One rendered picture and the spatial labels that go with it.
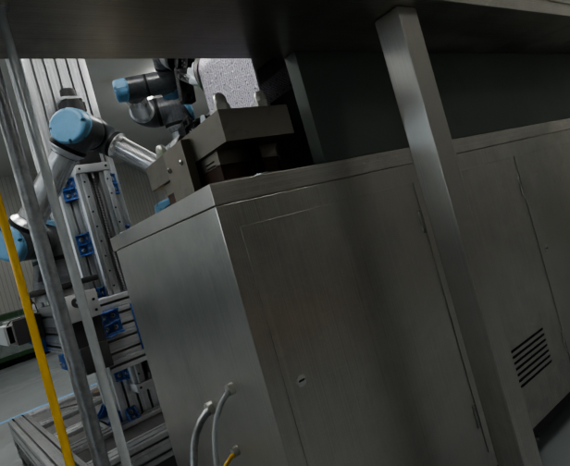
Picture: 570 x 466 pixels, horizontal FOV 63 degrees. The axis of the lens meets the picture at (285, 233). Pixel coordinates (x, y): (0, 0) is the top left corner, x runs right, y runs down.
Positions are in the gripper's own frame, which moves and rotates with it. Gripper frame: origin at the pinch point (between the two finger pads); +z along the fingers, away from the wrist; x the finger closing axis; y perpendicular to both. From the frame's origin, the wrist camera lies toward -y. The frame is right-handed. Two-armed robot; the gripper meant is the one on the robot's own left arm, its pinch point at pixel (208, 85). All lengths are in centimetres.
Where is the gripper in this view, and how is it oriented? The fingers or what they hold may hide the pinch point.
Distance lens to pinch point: 139.8
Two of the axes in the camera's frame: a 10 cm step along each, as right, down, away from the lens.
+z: 6.1, 5.0, -6.2
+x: 7.8, -2.2, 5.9
